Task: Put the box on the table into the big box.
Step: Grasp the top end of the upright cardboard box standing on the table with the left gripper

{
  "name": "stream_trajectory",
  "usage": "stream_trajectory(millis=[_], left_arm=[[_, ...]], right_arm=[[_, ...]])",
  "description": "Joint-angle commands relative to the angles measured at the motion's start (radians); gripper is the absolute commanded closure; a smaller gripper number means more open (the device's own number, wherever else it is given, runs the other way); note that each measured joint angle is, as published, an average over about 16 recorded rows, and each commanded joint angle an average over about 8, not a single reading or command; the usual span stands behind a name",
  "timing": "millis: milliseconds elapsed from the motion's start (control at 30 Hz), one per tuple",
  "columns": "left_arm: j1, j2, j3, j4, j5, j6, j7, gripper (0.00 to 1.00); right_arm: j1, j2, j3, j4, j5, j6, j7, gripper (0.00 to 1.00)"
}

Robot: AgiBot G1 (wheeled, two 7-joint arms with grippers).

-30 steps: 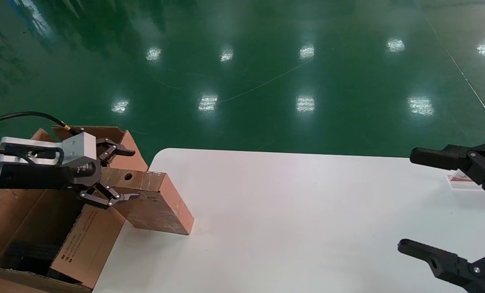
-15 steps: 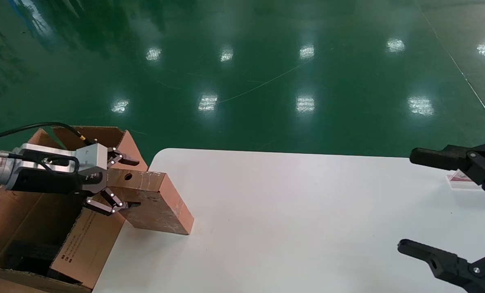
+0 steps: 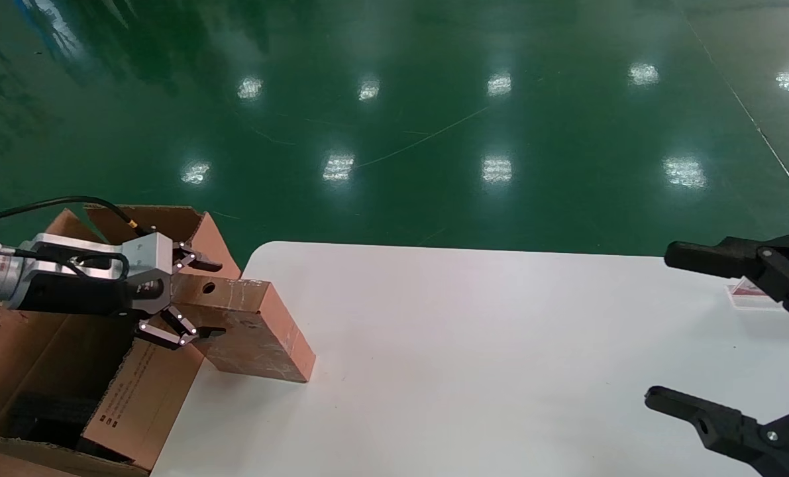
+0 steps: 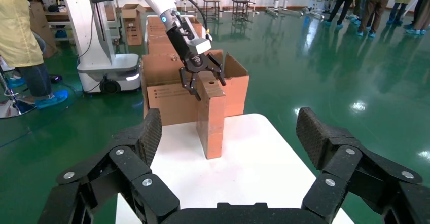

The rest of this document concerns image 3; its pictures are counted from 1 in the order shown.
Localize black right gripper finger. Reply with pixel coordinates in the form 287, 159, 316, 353
645, 386, 789, 477
664, 232, 789, 332

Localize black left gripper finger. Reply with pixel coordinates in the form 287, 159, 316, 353
136, 305, 227, 349
172, 242, 223, 274

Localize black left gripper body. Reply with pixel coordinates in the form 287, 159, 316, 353
11, 272, 171, 319

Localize small brown cardboard box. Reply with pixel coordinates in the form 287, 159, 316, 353
169, 274, 317, 384

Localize big open cardboard box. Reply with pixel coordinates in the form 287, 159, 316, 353
0, 204, 242, 477

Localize small red white card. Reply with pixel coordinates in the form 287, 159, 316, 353
725, 277, 787, 311

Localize black foam block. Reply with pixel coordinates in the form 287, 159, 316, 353
7, 391, 101, 449

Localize black looped cable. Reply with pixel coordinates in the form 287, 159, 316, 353
11, 246, 131, 283

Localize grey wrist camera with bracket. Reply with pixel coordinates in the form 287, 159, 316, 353
33, 232, 175, 282

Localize black cable with yellow tag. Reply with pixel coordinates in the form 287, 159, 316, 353
0, 195, 146, 235

